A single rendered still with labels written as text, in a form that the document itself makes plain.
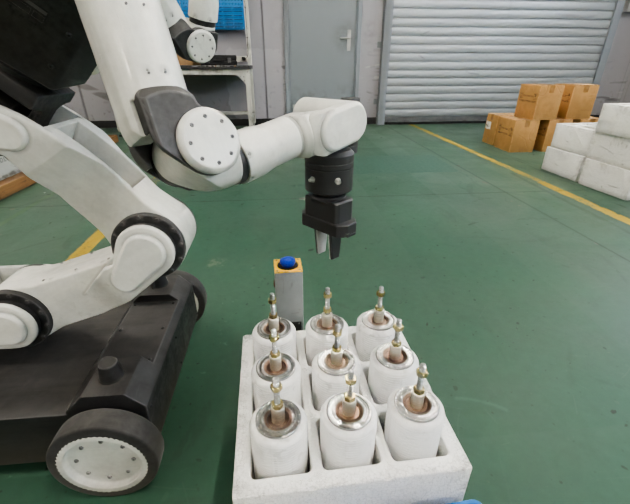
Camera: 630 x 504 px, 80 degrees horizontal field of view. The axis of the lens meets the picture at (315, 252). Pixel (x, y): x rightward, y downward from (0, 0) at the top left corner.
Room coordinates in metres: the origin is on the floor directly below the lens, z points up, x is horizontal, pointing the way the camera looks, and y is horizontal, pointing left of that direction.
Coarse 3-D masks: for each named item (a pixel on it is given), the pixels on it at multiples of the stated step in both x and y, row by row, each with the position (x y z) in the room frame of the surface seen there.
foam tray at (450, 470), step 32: (352, 352) 0.66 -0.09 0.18; (384, 416) 0.50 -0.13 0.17; (384, 448) 0.42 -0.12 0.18; (448, 448) 0.42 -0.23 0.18; (256, 480) 0.37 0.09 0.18; (288, 480) 0.37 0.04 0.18; (320, 480) 0.37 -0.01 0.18; (352, 480) 0.37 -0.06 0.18; (384, 480) 0.37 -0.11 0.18; (416, 480) 0.37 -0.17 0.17; (448, 480) 0.38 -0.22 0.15
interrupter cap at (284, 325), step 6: (282, 318) 0.69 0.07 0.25; (258, 324) 0.67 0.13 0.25; (264, 324) 0.67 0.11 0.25; (282, 324) 0.67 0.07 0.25; (288, 324) 0.67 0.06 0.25; (258, 330) 0.65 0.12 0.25; (264, 330) 0.65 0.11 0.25; (282, 330) 0.65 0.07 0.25; (288, 330) 0.65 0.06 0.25; (264, 336) 0.63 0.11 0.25; (282, 336) 0.63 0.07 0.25
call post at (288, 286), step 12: (276, 276) 0.80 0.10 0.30; (288, 276) 0.80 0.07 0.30; (300, 276) 0.80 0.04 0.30; (276, 288) 0.79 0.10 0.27; (288, 288) 0.80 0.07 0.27; (300, 288) 0.80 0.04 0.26; (276, 300) 0.80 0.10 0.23; (288, 300) 0.80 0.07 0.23; (300, 300) 0.80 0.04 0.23; (288, 312) 0.80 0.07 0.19; (300, 312) 0.80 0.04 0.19; (300, 324) 0.80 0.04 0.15
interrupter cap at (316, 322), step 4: (316, 316) 0.70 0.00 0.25; (320, 316) 0.70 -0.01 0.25; (332, 316) 0.70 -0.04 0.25; (336, 316) 0.70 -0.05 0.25; (312, 320) 0.68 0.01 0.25; (316, 320) 0.68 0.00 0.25; (320, 320) 0.68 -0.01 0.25; (332, 320) 0.69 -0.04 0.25; (336, 320) 0.68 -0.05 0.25; (340, 320) 0.68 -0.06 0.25; (312, 324) 0.67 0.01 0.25; (316, 324) 0.67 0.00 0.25; (320, 324) 0.67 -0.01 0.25; (332, 324) 0.67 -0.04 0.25; (340, 324) 0.67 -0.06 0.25; (312, 328) 0.65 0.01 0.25; (316, 328) 0.65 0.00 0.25; (320, 328) 0.66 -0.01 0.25; (324, 328) 0.66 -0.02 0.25; (328, 328) 0.66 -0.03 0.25; (332, 328) 0.66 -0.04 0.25; (340, 328) 0.65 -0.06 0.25; (316, 332) 0.64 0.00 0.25; (320, 332) 0.64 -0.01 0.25; (324, 332) 0.64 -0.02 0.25; (328, 332) 0.64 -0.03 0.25; (332, 332) 0.64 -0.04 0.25
